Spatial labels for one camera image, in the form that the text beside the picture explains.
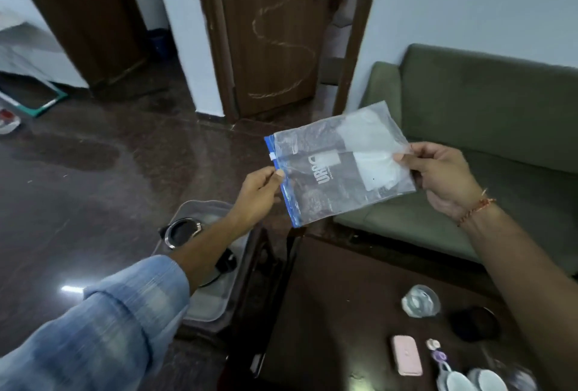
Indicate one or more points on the person's left hand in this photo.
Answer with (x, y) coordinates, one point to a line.
(255, 201)

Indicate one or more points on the person's right hand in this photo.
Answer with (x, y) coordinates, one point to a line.
(444, 178)

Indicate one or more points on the clear zip bag blue seal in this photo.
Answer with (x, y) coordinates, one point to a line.
(334, 169)

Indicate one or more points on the clear plastic tray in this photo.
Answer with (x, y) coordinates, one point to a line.
(212, 305)

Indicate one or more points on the clear drinking glass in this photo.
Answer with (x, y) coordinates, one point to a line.
(421, 302)

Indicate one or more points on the black mesh holder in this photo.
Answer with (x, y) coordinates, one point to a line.
(474, 325)

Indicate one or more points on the small white cap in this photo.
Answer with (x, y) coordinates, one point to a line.
(433, 344)

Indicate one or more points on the purple small cap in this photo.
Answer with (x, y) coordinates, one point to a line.
(438, 357)

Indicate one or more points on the pink case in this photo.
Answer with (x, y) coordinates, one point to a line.
(406, 356)

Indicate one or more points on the white ceramic cup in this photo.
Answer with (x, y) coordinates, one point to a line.
(490, 381)
(456, 381)

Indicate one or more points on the small clear glass object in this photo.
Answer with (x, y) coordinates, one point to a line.
(519, 377)

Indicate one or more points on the person's left forearm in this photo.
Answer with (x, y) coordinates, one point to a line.
(203, 255)

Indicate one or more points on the person's right forearm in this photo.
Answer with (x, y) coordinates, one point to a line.
(533, 287)

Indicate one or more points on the dark wooden coffee table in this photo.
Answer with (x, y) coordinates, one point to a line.
(343, 314)

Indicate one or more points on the wide green fabric sofa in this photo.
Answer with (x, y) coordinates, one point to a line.
(496, 111)

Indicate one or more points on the dark wooden stool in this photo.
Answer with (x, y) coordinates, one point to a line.
(253, 296)

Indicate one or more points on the blue plastic bin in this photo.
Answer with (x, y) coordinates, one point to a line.
(160, 45)

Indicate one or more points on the blue checked shirt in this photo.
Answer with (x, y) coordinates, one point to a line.
(90, 332)

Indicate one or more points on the plain brown door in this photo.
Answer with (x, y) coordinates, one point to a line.
(86, 11)

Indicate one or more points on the clear plastic bottle red label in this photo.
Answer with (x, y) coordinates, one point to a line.
(9, 122)

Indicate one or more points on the brown door frame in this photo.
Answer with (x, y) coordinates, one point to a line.
(359, 34)

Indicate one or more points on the white board green frame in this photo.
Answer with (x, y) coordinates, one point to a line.
(27, 56)

